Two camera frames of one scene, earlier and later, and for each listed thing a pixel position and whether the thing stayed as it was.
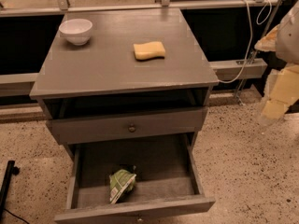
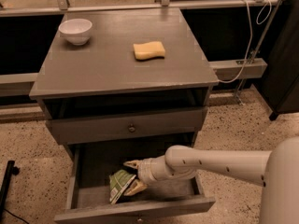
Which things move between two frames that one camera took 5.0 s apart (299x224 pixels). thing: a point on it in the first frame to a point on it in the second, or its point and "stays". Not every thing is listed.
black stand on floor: (11, 169) stays
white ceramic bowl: (77, 31) stays
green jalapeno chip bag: (121, 183) stays
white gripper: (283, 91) to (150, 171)
